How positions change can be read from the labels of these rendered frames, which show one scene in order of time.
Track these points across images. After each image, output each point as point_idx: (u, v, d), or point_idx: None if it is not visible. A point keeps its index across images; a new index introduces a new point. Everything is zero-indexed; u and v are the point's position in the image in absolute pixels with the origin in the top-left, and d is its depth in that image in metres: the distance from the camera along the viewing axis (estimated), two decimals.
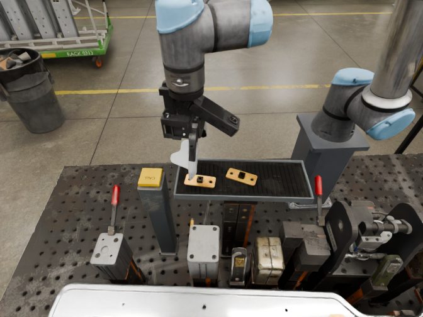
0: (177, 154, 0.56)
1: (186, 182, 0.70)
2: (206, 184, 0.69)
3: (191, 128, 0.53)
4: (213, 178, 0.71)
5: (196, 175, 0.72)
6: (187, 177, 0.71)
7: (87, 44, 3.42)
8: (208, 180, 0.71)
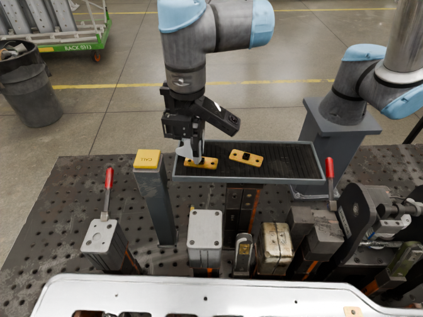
0: (181, 149, 0.59)
1: (186, 163, 0.64)
2: (207, 165, 0.64)
3: (192, 128, 0.53)
4: (215, 160, 0.65)
5: None
6: (186, 158, 0.66)
7: (85, 38, 3.37)
8: (210, 161, 0.65)
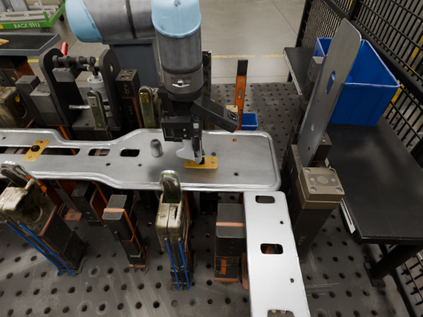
0: (182, 151, 0.59)
1: (186, 165, 0.64)
2: (208, 165, 0.64)
3: (192, 129, 0.53)
4: (214, 158, 0.66)
5: None
6: (186, 159, 0.65)
7: (34, 16, 3.54)
8: (210, 160, 0.65)
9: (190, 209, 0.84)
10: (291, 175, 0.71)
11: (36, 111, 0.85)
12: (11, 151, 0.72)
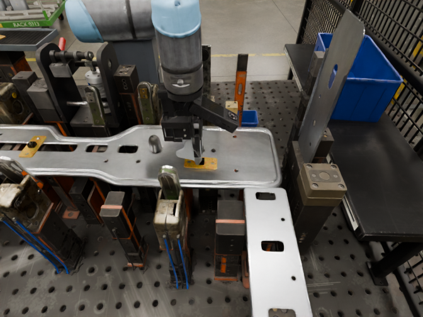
0: (182, 151, 0.59)
1: (186, 165, 0.64)
2: (208, 166, 0.64)
3: (192, 129, 0.53)
4: (214, 159, 0.66)
5: None
6: (186, 159, 0.65)
7: (34, 15, 3.53)
8: (210, 161, 0.65)
9: (189, 207, 0.83)
10: (292, 172, 0.70)
11: (33, 108, 0.84)
12: (7, 147, 0.71)
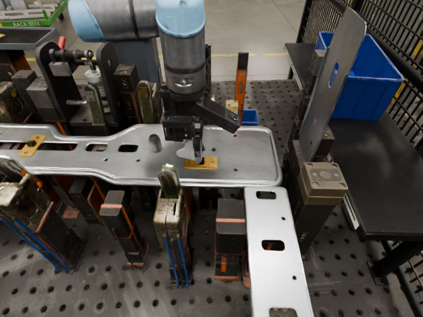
0: (182, 151, 0.59)
1: (186, 165, 0.64)
2: (208, 165, 0.64)
3: (194, 129, 0.53)
4: (214, 158, 0.66)
5: None
6: (186, 160, 0.65)
7: (34, 15, 3.52)
8: (210, 160, 0.65)
9: (189, 205, 0.83)
10: (293, 172, 0.70)
11: (33, 107, 0.84)
12: (7, 146, 0.71)
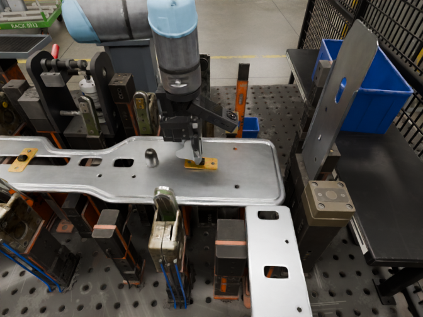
0: (181, 151, 0.59)
1: (186, 165, 0.64)
2: (208, 166, 0.64)
3: (191, 129, 0.53)
4: (214, 160, 0.66)
5: None
6: (186, 159, 0.65)
7: (32, 16, 3.49)
8: (210, 161, 0.65)
9: (188, 220, 0.79)
10: (296, 187, 0.67)
11: (25, 117, 0.81)
12: None
